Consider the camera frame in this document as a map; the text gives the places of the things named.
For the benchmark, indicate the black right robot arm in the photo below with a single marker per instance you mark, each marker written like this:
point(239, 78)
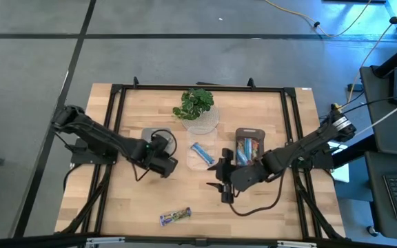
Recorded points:
point(302, 146)

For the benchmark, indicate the black desk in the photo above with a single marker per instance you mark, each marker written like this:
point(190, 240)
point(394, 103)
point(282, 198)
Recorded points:
point(377, 206)

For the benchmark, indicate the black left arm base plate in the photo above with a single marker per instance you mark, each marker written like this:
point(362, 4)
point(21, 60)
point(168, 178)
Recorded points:
point(91, 158)

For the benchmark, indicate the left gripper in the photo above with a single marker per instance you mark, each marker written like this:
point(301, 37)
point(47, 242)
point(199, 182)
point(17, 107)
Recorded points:
point(164, 167)

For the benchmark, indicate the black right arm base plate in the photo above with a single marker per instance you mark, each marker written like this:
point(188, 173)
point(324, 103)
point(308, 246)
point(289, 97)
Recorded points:
point(317, 162)

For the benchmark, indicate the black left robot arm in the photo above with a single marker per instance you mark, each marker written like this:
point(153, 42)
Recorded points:
point(98, 134)

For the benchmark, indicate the red Chewy granola bar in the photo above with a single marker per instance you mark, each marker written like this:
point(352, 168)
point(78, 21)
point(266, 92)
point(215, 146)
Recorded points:
point(255, 148)

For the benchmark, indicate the dark smoky plastic bin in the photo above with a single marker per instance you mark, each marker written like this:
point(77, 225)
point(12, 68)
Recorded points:
point(250, 132)

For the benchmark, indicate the round woven mat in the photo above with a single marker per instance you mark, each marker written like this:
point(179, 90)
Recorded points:
point(209, 120)

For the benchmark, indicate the white plastic bin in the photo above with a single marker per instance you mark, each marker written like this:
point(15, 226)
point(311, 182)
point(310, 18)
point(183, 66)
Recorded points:
point(147, 132)

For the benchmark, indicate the green plant in white pot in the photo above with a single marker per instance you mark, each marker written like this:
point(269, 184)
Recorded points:
point(193, 103)

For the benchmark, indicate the black aluminium table frame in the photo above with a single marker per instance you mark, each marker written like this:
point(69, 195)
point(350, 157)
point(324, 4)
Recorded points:
point(202, 87)

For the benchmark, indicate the black stand pole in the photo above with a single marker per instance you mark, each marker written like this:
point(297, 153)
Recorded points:
point(396, 58)

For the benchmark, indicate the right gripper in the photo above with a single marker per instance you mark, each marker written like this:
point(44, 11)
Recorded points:
point(246, 177)

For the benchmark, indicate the black side table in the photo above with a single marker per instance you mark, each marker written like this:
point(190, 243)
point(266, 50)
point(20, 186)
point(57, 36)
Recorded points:
point(377, 120)

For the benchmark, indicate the clear plastic bin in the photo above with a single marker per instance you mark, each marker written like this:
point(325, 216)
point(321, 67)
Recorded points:
point(202, 137)

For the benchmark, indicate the blue wrapper granola bar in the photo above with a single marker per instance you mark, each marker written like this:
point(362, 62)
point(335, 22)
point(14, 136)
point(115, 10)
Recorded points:
point(241, 158)
point(248, 148)

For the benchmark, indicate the purple green granola bar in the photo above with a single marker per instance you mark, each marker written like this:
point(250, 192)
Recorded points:
point(175, 216)

